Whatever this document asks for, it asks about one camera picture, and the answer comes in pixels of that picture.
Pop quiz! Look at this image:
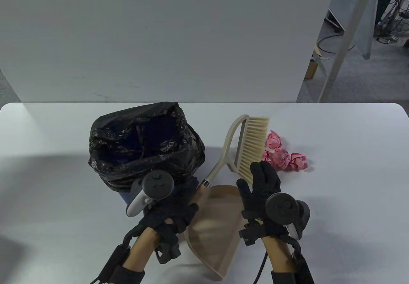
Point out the person's left hand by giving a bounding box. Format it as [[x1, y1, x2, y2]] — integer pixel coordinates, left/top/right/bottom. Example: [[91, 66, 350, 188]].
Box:
[[138, 177, 199, 234]]

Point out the person's right hand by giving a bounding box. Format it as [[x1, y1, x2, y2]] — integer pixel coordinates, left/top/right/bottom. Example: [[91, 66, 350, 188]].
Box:
[[236, 161, 287, 238]]

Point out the pile of pink paper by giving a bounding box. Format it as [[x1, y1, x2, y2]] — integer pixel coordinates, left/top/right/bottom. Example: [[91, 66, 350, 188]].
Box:
[[262, 130, 310, 172]]

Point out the beige brush with wooden handle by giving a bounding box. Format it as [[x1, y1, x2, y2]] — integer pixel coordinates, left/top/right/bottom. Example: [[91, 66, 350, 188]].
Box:
[[197, 115, 270, 192]]

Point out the beige plastic dustpan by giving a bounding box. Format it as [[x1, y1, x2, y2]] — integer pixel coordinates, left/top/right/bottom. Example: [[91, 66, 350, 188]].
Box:
[[186, 184, 253, 280]]

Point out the black plastic trash bag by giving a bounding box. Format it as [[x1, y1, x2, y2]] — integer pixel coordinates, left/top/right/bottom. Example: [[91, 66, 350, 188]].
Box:
[[89, 102, 205, 192]]

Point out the blue recycling bin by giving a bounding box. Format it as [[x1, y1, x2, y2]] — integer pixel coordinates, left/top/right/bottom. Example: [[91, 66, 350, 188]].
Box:
[[96, 113, 182, 216]]

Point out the person's left forearm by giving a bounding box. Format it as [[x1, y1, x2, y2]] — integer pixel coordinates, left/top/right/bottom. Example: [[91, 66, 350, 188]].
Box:
[[110, 226, 160, 284]]

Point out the person's right forearm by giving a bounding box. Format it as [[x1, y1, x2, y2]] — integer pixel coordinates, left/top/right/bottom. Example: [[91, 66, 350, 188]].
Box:
[[260, 234, 299, 284]]

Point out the black left forearm box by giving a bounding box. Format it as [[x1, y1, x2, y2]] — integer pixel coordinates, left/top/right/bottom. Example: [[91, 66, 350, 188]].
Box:
[[99, 244, 131, 281]]

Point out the black right forearm box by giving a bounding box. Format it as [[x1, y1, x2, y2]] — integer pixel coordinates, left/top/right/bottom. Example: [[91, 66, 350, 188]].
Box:
[[292, 252, 315, 284]]

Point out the grey right hand controller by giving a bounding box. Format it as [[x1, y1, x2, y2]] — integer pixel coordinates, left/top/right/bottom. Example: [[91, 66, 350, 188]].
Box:
[[265, 193, 311, 240]]

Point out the grey hand controller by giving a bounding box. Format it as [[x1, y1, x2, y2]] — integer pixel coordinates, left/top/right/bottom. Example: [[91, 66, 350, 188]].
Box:
[[126, 171, 175, 217], [265, 193, 311, 240]]

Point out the grey left hand controller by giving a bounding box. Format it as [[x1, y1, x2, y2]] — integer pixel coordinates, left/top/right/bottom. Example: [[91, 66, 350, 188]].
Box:
[[126, 171, 175, 217]]

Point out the white table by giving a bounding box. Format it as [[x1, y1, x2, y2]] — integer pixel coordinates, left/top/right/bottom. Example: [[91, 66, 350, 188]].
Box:
[[0, 103, 409, 284]]

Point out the wooden block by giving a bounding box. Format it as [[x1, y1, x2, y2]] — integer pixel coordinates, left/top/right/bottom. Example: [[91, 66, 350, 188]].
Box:
[[304, 46, 329, 80]]

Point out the grey slanted support beam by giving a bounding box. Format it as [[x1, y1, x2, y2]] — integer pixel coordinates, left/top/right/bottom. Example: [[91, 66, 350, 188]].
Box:
[[317, 0, 381, 103]]

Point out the white partition panel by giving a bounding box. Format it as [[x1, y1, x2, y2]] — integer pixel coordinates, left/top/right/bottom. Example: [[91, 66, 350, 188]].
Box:
[[0, 0, 339, 103]]

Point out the grey blue panel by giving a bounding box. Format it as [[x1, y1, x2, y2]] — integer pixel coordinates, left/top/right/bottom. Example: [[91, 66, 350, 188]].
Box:
[[328, 0, 374, 60]]

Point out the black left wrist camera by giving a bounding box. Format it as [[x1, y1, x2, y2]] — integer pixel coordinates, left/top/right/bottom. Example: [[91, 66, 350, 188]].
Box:
[[154, 233, 181, 264]]

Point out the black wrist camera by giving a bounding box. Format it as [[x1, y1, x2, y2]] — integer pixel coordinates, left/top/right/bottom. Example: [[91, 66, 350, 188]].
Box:
[[154, 233, 181, 264], [239, 222, 266, 246]]

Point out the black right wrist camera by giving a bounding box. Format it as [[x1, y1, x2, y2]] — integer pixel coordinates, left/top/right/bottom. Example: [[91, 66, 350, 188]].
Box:
[[239, 222, 266, 246]]

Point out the long black right arm cable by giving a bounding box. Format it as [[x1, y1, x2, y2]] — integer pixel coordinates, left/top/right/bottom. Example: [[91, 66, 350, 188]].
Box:
[[254, 252, 268, 284]]

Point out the black floor cable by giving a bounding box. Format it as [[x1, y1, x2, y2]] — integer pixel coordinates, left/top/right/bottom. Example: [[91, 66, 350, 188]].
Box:
[[316, 34, 356, 54]]

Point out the tangle of cables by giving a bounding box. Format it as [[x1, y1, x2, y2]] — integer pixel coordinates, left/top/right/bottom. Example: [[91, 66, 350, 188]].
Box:
[[374, 0, 409, 49]]

